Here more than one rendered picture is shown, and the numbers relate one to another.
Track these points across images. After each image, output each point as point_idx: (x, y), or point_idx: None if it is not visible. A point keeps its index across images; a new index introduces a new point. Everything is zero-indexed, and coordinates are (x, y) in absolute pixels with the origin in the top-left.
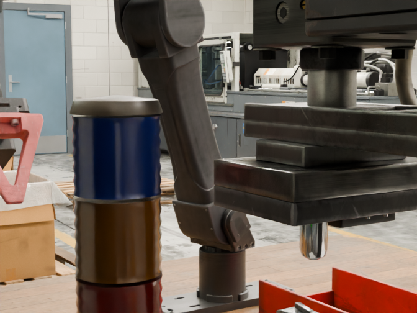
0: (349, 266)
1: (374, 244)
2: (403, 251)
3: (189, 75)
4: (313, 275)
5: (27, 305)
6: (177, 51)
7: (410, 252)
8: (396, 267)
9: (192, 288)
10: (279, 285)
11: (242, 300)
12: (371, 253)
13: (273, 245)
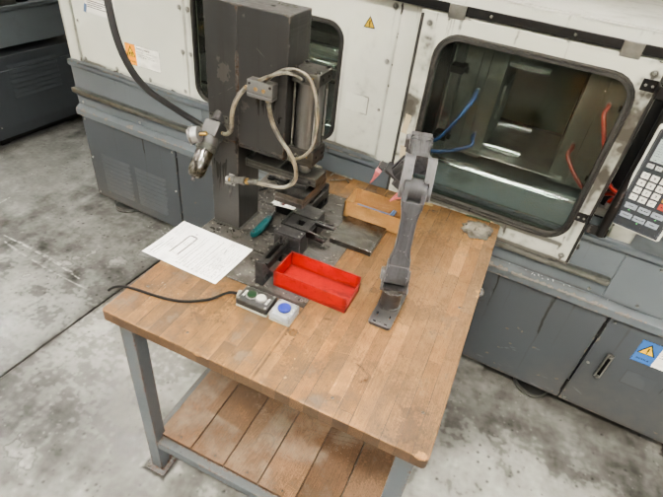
0: (375, 377)
1: (390, 435)
2: (364, 425)
3: (401, 210)
4: (381, 354)
5: (445, 279)
6: (401, 197)
7: (359, 426)
8: (351, 387)
9: (412, 316)
10: (379, 323)
11: (378, 302)
12: (379, 410)
13: (443, 402)
